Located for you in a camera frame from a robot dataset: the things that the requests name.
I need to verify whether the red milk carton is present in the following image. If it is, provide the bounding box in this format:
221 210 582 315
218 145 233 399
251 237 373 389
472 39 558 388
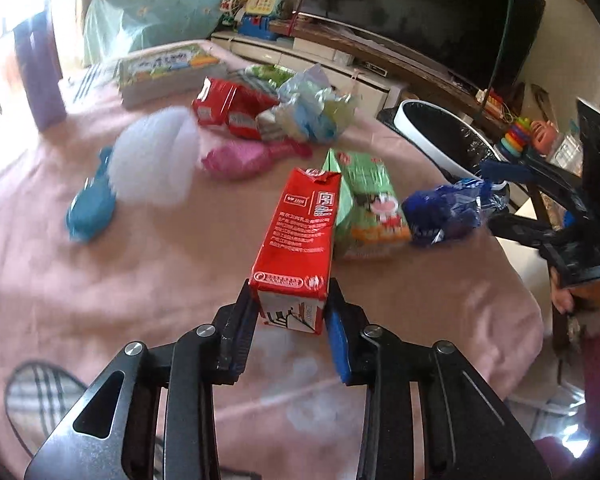
249 168 341 335

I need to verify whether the green drink carton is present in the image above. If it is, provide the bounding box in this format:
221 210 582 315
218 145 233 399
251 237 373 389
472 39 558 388
323 148 411 260

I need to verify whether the pale blue yellow bag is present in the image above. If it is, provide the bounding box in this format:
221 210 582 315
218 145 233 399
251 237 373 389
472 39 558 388
257 64 360 144

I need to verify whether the black trash bin white rim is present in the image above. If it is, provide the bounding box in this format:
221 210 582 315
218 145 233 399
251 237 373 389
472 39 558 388
376 100 505 182

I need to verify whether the person's right hand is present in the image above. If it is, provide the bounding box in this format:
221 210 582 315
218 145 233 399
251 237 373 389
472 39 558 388
550 268 600 338

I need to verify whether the pink pig toy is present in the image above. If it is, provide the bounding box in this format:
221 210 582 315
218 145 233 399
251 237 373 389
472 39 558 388
531 120 558 156

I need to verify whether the pink tablecloth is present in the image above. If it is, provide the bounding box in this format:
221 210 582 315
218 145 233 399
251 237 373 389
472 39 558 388
0 88 543 479

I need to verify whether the pink plastic wrapper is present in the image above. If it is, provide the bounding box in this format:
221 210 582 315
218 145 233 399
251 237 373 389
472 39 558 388
200 139 313 181

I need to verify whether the red snack bag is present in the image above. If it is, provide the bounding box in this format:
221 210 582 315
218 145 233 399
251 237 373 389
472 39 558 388
192 78 278 140

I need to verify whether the black television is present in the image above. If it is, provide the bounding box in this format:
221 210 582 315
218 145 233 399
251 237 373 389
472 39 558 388
300 0 545 89

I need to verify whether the white tv cabinet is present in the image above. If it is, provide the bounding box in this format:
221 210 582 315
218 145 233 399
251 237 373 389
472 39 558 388
209 29 412 118

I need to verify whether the green yellow snack bag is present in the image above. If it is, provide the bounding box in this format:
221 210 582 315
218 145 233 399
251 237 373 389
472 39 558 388
244 64 296 90

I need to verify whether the stack of children's books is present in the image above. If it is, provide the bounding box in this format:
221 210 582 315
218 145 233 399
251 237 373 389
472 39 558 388
119 44 227 110

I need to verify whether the toy cash register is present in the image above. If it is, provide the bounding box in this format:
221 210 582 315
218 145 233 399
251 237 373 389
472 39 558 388
237 0 291 41

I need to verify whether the teal covered furniture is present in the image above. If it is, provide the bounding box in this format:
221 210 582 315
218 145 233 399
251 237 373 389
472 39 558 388
83 0 222 65

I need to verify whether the purple thermos bottle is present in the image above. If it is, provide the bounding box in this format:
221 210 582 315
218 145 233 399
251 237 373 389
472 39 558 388
14 10 67 132

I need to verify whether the rainbow stacking ring toy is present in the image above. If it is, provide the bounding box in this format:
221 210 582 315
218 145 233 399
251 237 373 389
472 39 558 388
495 117 531 162

